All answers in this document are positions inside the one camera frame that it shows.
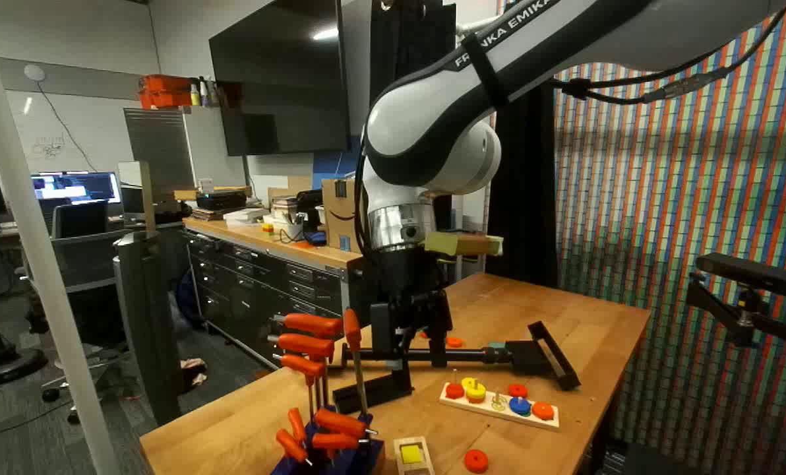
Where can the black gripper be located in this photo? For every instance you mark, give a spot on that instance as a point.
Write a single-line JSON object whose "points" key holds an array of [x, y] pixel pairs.
{"points": [[408, 279]]}

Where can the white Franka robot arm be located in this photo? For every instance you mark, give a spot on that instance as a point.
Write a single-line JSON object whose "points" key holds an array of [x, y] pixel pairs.
{"points": [[429, 132]]}

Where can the wooden peg stand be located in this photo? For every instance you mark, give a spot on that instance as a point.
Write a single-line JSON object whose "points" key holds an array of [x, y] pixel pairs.
{"points": [[499, 412]]}

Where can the black round base stand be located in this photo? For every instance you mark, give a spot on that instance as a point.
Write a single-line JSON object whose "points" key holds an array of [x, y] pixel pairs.
{"points": [[6, 363]]}

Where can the black ribbed block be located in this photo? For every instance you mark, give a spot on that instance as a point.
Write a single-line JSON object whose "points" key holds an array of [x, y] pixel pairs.
{"points": [[524, 357]]}

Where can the yellow block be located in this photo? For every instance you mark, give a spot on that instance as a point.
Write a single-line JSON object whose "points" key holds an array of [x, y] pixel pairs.
{"points": [[413, 454]]}

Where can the cardboard box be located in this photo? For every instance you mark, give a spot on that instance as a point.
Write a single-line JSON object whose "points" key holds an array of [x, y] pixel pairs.
{"points": [[339, 214]]}

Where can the black drawer cabinet wooden top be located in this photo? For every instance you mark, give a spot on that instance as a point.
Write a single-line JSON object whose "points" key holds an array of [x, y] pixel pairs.
{"points": [[252, 285]]}

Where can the white plastic item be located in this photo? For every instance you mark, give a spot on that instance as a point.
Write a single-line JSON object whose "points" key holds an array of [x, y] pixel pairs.
{"points": [[289, 226]]}

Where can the black vertical pillar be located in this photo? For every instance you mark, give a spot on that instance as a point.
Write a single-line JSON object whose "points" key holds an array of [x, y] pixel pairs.
{"points": [[525, 193]]}

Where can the white plastic tray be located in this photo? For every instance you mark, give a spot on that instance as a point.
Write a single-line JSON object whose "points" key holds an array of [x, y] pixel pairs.
{"points": [[247, 218]]}

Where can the black benchtop device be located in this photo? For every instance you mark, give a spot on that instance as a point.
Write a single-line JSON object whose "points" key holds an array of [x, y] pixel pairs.
{"points": [[221, 201]]}

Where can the dark grey upright panel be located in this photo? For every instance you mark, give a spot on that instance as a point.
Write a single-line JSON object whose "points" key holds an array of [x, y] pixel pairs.
{"points": [[147, 325]]}

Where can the wooden plank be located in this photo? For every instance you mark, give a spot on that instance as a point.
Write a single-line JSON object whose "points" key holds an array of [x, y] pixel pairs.
{"points": [[150, 198]]}

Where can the black office chair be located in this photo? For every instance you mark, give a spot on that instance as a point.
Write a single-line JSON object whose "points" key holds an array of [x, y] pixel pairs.
{"points": [[81, 254]]}

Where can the orange storage box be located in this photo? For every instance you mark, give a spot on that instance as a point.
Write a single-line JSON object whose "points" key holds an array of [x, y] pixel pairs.
{"points": [[165, 91]]}

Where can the monitor with blue screen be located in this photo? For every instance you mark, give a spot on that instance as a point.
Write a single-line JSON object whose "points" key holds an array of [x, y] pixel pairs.
{"points": [[77, 186]]}

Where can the white slanted pole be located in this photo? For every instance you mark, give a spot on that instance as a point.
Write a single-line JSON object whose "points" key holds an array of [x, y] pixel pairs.
{"points": [[32, 227]]}

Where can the black flat bar bracket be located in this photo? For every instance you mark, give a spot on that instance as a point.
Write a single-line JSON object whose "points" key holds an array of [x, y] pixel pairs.
{"points": [[370, 397]]}

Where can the yellow-green wrist camera box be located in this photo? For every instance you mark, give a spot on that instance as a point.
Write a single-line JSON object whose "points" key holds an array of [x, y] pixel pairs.
{"points": [[462, 244]]}

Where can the black flat frame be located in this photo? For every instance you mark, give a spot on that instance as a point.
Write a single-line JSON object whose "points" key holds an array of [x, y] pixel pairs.
{"points": [[554, 357]]}

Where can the large black wall screen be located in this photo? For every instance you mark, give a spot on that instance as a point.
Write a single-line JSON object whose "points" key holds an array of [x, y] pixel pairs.
{"points": [[278, 81]]}

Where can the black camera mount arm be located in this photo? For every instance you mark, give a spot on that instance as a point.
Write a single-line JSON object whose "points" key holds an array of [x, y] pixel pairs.
{"points": [[744, 275]]}

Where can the white round wall device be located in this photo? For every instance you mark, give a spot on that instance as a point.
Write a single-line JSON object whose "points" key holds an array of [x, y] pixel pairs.
{"points": [[35, 73]]}

